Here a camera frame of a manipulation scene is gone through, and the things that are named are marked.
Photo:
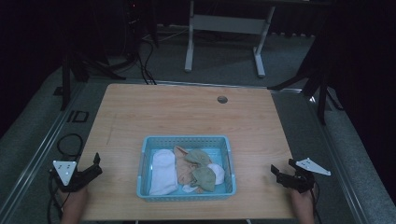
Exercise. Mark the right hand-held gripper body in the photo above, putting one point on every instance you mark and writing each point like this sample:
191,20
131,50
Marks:
300,179

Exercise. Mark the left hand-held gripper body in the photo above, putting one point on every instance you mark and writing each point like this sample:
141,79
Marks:
69,178

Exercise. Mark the person's left hand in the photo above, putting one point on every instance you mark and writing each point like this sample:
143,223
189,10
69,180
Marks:
74,202

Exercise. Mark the person's right hand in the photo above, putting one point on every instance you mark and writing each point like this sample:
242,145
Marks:
302,207

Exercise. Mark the small white sock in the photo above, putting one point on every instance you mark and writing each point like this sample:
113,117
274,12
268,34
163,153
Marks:
218,172

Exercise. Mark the long white sock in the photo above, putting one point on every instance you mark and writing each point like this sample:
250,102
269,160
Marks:
163,174

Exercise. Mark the green sock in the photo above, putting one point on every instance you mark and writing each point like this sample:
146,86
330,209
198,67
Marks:
197,157
205,179

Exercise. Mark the black tripod stand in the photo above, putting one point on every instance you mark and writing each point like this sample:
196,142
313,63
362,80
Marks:
66,81
322,93

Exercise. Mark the beige sock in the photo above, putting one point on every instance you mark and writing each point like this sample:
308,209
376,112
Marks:
183,171

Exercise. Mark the light blue plastic basket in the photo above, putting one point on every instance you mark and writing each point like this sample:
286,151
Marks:
186,143

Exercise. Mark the dark computer tower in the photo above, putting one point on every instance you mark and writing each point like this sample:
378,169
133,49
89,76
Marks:
140,21

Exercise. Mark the white metal desk frame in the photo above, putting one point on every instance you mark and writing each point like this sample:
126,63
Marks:
229,24

